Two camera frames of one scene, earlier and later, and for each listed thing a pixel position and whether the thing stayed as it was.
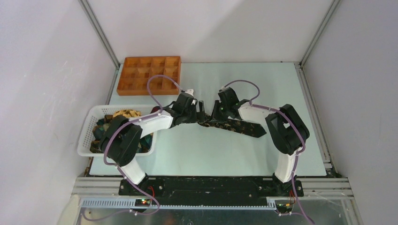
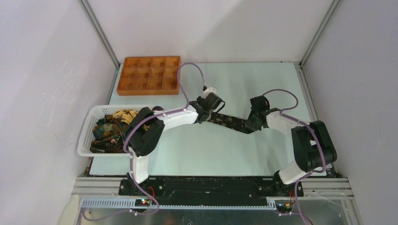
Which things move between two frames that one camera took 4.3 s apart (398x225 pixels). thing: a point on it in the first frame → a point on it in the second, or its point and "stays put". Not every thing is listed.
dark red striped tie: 156,108 stays put
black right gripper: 216,115 → 253,127
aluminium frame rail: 94,191 stays put
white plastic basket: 90,119 stays put
